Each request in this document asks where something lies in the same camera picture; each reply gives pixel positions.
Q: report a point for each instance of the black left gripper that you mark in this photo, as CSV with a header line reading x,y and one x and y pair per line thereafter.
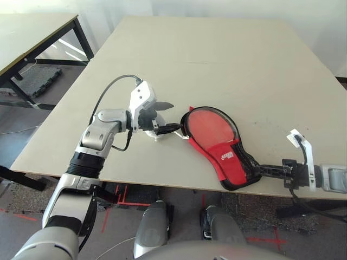
x,y
148,120

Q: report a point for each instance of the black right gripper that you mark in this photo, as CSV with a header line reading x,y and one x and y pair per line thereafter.
x,y
295,174

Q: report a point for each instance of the red ping-pong paddle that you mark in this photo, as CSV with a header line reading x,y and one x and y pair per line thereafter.
x,y
208,127

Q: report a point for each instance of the black red paddle case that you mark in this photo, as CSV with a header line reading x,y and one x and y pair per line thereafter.
x,y
225,168

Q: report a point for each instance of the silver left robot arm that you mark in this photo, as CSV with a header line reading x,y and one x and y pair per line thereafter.
x,y
100,130

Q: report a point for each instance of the dark speckled floor mat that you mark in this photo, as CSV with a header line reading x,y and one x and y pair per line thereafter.
x,y
257,214

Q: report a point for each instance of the black table base beam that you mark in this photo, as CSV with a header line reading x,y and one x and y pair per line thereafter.
x,y
292,210
21,178

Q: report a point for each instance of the grey right robot leg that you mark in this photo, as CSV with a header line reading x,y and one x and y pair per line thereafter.
x,y
225,224

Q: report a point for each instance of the grey robot leg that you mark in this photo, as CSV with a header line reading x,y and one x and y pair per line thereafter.
x,y
151,230
225,224

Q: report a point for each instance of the red floor tape strip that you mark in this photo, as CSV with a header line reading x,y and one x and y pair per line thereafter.
x,y
203,200

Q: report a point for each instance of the black right robot foot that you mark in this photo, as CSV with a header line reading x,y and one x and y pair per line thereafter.
x,y
206,224

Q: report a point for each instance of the black robot foot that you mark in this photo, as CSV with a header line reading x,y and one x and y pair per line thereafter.
x,y
206,224
170,219

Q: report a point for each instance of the grey robot torso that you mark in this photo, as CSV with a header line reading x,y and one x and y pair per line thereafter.
x,y
217,252

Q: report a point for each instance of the black left robot foot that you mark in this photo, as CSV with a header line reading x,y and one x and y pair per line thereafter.
x,y
170,219

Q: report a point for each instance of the grey left robot leg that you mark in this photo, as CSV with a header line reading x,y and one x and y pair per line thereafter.
x,y
151,230

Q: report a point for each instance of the black foam floor mat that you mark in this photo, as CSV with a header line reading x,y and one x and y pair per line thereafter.
x,y
40,80

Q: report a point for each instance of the grey speckled floor mat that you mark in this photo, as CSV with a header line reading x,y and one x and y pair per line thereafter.
x,y
27,200

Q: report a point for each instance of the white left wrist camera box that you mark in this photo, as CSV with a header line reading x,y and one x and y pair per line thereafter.
x,y
141,94

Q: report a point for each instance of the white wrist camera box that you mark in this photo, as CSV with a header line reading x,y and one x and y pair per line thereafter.
x,y
141,94
310,157

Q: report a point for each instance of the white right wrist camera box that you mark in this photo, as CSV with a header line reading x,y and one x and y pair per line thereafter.
x,y
310,157

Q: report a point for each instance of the side table with black frame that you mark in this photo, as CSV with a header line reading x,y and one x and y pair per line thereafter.
x,y
84,40

